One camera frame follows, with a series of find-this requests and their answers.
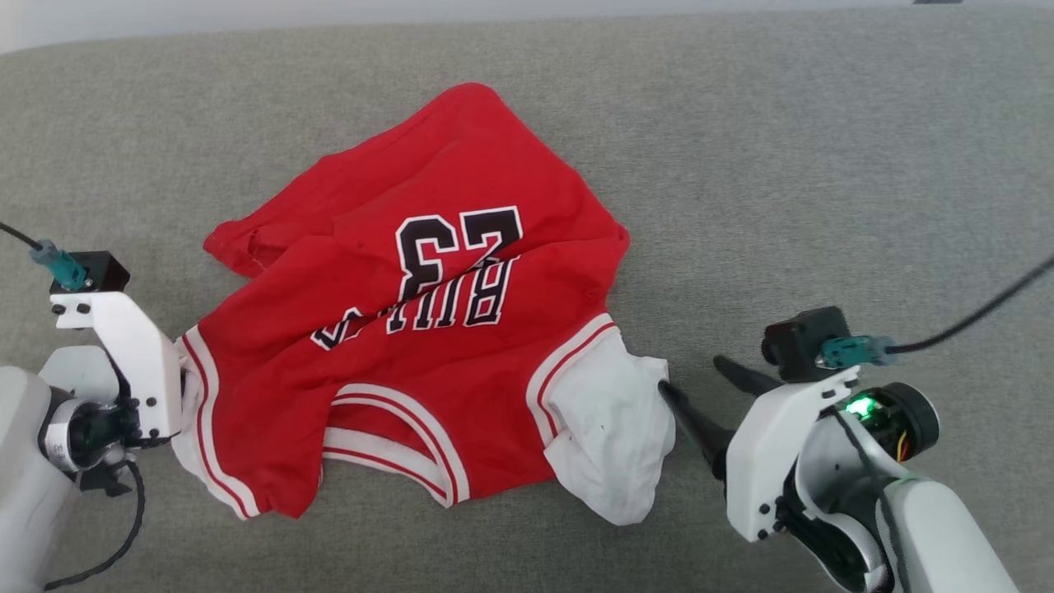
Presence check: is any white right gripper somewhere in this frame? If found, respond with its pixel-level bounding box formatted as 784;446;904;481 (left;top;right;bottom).
657;354;862;544

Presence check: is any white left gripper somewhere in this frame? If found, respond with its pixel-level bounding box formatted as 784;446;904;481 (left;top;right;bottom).
48;290;184;495

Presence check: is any red and white basketball jersey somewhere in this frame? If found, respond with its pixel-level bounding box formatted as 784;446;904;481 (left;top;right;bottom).
170;82;678;528

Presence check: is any grey fabric sofa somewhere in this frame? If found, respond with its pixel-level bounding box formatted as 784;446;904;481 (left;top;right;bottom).
0;4;1054;593

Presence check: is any black cable with teal plug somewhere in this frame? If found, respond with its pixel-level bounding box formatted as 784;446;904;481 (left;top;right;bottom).
0;221;88;292
815;257;1054;370

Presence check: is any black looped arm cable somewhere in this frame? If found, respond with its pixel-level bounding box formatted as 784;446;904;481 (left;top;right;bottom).
43;460;147;591

